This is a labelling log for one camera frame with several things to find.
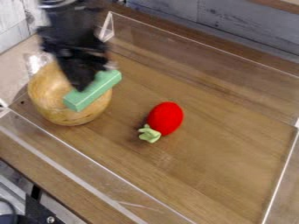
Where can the green rectangular block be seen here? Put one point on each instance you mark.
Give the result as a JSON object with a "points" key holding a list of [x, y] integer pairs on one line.
{"points": [[79, 100]]}

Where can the clear acrylic tray enclosure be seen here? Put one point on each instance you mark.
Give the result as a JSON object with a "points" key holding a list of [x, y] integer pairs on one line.
{"points": [[225, 170]]}

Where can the red plush strawberry toy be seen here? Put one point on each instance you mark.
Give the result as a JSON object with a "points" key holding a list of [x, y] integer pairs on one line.
{"points": [[164, 121]]}

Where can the brown wooden bowl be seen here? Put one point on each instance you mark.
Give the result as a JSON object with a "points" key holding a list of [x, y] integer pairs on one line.
{"points": [[47, 87]]}

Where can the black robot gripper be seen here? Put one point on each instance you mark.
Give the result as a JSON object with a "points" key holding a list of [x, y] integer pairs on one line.
{"points": [[71, 40]]}

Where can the black clamp with cable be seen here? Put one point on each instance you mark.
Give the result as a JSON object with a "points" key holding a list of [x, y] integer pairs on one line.
{"points": [[37, 213]]}

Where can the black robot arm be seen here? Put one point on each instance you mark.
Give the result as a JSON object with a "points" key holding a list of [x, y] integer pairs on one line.
{"points": [[58, 2]]}

